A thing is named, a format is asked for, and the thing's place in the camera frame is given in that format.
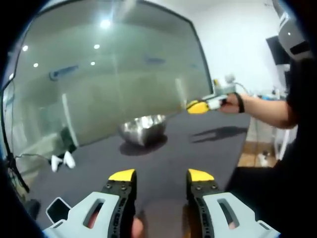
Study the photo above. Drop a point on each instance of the white desk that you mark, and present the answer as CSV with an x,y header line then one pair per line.
x,y
281,141

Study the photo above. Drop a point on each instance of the black table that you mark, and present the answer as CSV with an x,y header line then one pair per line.
x,y
161,161

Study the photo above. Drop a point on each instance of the person's right hand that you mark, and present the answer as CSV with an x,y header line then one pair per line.
x,y
231,102

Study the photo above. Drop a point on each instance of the black wall monitor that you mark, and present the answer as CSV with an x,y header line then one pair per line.
x,y
277,49

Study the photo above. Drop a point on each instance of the white and grey headset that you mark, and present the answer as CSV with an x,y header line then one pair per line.
x,y
287,32

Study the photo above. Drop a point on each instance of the person's left hand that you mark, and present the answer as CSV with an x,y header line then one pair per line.
x,y
138,226

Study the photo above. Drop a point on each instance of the person's black clothing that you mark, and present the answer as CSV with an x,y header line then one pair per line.
x,y
297,173

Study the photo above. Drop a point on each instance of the stainless steel bowl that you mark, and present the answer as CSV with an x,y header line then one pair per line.
x,y
141,134

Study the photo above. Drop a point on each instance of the white floor power adapter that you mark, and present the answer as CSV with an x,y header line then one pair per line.
x,y
263,157

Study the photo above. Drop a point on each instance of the white-edged smartphone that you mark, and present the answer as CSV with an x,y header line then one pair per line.
x,y
58,209

